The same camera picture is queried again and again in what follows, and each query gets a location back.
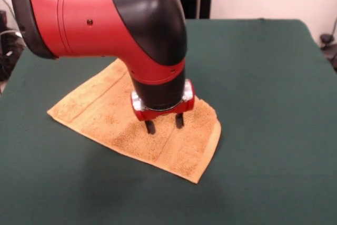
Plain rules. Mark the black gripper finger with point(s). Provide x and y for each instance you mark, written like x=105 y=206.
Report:
x=150 y=127
x=179 y=121

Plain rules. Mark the small black box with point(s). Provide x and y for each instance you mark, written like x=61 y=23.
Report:
x=2 y=17

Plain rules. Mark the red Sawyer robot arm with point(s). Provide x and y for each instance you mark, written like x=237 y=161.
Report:
x=105 y=24

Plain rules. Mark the tan towel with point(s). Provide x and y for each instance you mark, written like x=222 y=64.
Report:
x=105 y=119

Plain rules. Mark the dark green table cloth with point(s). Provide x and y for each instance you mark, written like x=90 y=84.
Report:
x=263 y=77

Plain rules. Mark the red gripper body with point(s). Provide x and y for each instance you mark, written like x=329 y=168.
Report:
x=189 y=103

